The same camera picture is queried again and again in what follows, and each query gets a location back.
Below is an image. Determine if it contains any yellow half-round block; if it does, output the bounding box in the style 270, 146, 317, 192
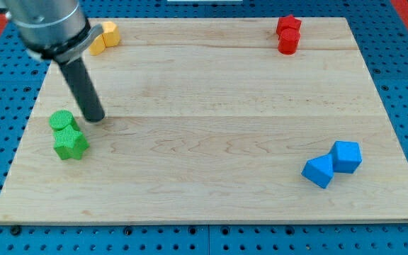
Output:
88, 35, 106, 56

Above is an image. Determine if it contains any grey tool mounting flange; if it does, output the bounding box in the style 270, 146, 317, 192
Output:
26, 24, 103, 64

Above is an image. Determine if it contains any red star block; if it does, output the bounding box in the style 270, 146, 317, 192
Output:
276, 14, 302, 35

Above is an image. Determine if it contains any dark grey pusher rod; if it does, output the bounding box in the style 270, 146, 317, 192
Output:
59, 57, 105, 123

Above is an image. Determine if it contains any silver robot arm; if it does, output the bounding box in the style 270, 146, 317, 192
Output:
4, 0, 105, 123

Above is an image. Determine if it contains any wooden board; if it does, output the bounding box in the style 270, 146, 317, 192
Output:
0, 18, 408, 226

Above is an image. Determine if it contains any yellow hexagon block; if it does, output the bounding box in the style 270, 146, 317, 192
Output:
102, 21, 120, 47

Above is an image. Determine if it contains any blue wedge block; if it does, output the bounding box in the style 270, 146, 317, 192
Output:
301, 154, 334, 188

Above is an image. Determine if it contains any green cylinder block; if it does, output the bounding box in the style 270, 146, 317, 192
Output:
48, 110, 80, 131

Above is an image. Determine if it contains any blue cube block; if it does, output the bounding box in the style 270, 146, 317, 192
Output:
329, 141, 362, 174

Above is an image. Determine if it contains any red cylinder block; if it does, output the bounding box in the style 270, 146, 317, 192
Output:
278, 28, 300, 55

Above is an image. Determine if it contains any green star block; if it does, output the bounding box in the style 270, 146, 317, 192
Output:
53, 125, 89, 160

